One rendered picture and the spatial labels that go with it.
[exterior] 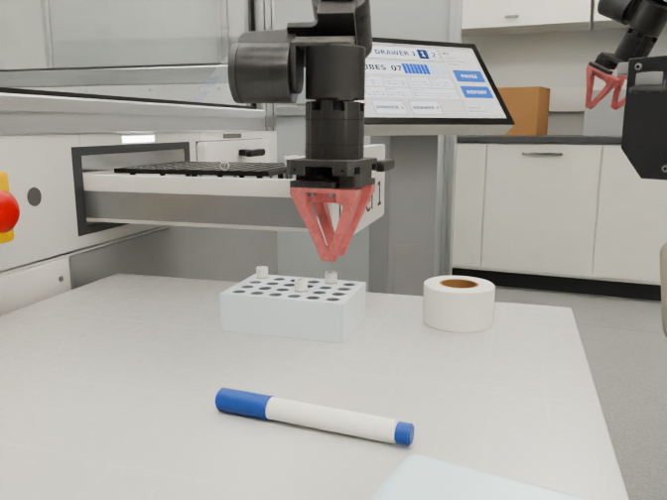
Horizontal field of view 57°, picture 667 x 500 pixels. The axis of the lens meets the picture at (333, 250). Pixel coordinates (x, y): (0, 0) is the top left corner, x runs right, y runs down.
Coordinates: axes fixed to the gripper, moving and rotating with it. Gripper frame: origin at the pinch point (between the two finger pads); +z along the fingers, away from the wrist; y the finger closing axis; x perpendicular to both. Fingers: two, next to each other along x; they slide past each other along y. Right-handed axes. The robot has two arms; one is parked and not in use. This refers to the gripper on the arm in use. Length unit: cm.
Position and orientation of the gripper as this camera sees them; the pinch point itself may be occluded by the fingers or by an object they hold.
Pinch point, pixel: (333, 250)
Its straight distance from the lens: 61.9
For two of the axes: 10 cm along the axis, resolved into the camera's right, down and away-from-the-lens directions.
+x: 9.6, 0.6, -2.8
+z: -0.1, 9.8, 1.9
